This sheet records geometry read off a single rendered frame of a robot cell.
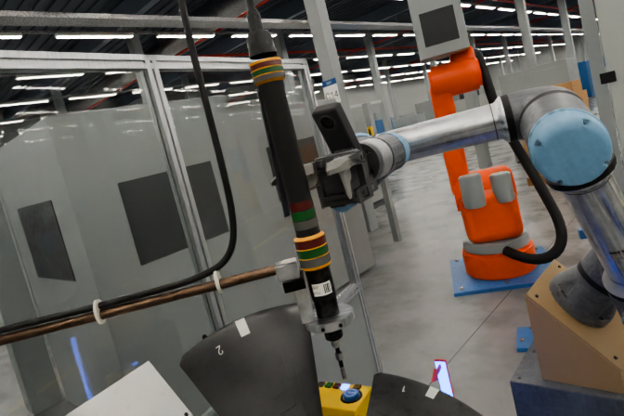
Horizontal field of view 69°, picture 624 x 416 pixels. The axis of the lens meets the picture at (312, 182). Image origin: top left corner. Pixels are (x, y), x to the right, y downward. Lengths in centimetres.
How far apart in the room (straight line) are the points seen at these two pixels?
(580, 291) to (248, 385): 81
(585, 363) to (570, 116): 63
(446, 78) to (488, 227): 143
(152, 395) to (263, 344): 26
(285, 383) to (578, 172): 58
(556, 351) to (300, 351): 69
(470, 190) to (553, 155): 351
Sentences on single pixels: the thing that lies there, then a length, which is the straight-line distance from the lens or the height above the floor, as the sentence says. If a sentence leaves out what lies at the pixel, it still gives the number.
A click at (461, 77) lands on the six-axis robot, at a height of 191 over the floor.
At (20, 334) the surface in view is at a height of 154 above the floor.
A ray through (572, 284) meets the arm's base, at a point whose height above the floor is 122.
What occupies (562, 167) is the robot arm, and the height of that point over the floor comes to 156.
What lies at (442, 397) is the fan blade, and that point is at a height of 118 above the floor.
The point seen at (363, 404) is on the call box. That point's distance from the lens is 121.
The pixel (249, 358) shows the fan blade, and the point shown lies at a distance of 79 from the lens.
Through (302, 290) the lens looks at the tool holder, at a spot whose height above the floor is 151.
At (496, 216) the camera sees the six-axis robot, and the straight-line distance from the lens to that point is 447.
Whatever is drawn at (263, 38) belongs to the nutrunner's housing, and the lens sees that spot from 61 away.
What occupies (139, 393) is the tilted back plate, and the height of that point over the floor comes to 133.
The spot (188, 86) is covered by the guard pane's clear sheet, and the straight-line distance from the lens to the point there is 153.
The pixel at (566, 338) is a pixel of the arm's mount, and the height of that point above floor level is 112.
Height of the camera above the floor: 170
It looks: 5 degrees down
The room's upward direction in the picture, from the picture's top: 14 degrees counter-clockwise
